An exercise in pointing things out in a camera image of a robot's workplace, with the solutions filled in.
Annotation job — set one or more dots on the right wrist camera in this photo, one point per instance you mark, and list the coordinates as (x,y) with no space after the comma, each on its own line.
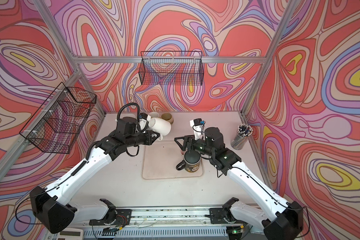
(198,128)

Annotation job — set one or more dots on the black wire basket back wall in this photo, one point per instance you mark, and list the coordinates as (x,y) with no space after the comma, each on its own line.
(171,68)

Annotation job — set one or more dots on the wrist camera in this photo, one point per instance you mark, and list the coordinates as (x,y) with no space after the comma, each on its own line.
(144,120)
(198,128)

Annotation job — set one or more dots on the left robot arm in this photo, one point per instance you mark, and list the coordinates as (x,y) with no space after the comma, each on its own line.
(52,205)

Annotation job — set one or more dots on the cream speckled round mug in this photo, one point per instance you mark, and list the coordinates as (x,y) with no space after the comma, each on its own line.
(168,117)

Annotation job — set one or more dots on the beige rectangular tray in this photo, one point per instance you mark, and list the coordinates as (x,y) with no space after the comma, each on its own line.
(160,160)

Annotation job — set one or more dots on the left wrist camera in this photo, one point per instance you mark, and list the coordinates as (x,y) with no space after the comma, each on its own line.
(144,120)

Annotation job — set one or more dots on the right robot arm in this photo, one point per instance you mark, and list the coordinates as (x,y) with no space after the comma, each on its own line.
(278,218)

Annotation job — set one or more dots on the light green ceramic mug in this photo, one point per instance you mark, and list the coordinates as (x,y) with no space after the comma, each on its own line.
(154,114)

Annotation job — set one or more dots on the white calculator device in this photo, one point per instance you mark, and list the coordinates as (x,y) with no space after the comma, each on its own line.
(71,234)

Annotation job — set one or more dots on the black wire basket wall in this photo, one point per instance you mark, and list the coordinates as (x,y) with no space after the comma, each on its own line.
(61,122)
(171,68)

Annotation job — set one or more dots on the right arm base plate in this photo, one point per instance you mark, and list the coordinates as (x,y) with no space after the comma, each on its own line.
(222,216)

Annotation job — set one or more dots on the black wire basket left wall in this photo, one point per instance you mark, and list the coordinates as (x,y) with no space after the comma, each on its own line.
(61,122)

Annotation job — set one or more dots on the white ceramic mug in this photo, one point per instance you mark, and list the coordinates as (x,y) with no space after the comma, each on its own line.
(160,126)

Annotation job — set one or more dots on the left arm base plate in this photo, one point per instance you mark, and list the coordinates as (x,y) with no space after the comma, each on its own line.
(118,218)

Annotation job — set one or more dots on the metal cup of pens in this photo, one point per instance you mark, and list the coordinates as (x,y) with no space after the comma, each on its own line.
(243,133)

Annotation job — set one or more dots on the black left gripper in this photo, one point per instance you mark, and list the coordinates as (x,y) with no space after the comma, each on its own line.
(149,139)

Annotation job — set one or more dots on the black patterned mug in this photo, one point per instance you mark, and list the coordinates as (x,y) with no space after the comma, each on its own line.
(191,162)

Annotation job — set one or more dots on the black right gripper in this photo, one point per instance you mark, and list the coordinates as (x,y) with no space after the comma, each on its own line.
(186,139)

